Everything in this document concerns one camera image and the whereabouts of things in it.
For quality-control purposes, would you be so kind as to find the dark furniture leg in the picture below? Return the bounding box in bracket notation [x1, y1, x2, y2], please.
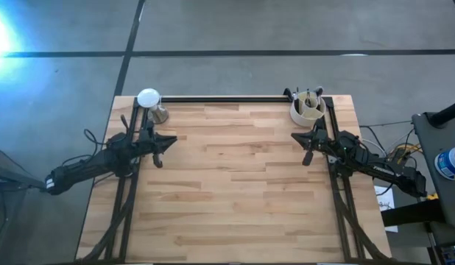
[0, 146, 52, 258]

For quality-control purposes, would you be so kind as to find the blue and white canister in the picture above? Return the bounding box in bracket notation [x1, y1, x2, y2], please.
[433, 144, 455, 181]

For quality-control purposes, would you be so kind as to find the cream round brush holder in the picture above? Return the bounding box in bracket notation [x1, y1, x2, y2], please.
[289, 91, 327, 128]

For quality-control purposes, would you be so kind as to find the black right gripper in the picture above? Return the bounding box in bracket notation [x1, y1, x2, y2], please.
[291, 123, 331, 167]

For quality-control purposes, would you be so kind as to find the black pole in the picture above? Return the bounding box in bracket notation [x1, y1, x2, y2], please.
[428, 98, 455, 128]

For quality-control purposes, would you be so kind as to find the white dome lamp metal base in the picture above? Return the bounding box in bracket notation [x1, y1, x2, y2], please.
[136, 87, 170, 125]

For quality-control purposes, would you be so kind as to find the white paper sheet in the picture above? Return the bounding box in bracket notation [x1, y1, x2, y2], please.
[373, 185, 400, 233]

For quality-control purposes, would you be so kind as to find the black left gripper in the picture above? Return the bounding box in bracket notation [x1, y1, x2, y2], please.
[137, 123, 178, 169]

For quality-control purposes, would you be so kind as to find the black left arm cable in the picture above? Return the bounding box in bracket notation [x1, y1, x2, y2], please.
[60, 113, 129, 166]

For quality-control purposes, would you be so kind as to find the yellow and black cable bundle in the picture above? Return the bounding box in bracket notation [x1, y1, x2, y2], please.
[381, 141, 423, 174]

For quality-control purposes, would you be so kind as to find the black beam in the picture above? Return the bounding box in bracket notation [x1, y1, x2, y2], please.
[381, 200, 448, 227]

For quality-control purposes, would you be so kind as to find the dark box with blue parts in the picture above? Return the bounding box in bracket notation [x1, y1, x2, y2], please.
[428, 242, 455, 265]

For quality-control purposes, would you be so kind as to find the grey metal cart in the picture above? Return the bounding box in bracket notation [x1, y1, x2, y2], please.
[411, 110, 455, 229]

